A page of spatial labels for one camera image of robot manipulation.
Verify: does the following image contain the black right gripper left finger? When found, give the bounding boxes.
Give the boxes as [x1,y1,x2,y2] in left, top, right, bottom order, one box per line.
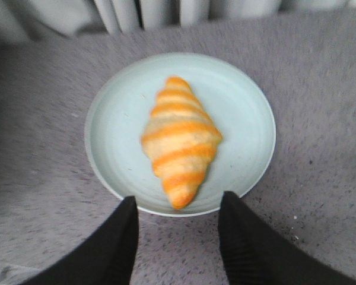
[25,197,139,284]

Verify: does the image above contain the orange striped croissant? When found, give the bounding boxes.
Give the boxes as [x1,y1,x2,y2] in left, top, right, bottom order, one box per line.
[141,77,223,209]

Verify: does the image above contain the grey curtain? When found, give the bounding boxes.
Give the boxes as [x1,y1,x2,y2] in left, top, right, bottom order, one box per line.
[0,0,356,45]

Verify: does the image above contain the light green plate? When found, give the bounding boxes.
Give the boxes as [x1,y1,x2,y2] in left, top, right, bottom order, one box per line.
[84,53,276,217]

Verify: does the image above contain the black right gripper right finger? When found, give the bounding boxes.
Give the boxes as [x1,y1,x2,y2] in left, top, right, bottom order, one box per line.
[218,191,356,284]

